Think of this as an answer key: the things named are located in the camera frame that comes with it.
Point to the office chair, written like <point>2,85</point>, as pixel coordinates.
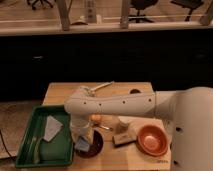
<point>190,4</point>
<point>44,3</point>
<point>141,5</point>

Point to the green plastic tray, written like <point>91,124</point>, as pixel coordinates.
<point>57,152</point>

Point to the small orange object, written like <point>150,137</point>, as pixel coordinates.
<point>96,118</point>

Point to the grey cloth in tray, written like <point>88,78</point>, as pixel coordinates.
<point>52,128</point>

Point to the office chair centre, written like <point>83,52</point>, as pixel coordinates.
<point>141,5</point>

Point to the white cup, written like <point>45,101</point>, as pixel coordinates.
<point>124,122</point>

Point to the dark purple bowl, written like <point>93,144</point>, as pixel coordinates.
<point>94,149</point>

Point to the blue sponge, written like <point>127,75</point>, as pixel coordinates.
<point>82,145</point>

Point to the office chair left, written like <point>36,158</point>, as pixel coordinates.
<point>44,3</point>

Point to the office chair right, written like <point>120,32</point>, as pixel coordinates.
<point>190,4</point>

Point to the wooden spoon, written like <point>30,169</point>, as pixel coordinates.
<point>101,86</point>

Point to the green utensil in tray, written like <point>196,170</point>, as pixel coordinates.
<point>35,150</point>

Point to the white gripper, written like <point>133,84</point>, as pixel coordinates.
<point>84,131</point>

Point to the orange bowl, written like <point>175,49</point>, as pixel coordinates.
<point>152,141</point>

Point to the brown block sponge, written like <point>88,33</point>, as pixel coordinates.
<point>122,139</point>

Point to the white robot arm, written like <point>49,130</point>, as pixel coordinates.
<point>191,111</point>

